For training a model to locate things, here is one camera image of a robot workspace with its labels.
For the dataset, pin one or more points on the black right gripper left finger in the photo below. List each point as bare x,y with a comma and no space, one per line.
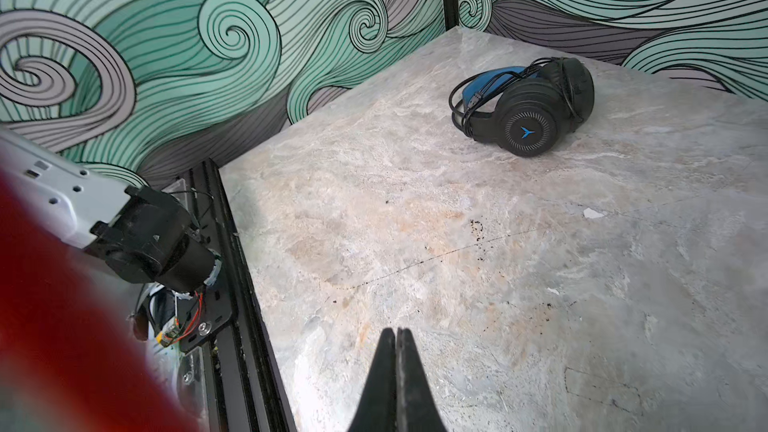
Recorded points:
376,410

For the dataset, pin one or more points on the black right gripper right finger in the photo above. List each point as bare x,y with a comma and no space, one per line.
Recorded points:
415,407

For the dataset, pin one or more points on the black blue gaming headset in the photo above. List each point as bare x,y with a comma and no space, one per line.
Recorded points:
527,110

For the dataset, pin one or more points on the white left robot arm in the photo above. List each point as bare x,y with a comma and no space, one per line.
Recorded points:
142,234

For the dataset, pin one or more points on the black front frame rail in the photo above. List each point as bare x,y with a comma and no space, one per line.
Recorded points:
228,377

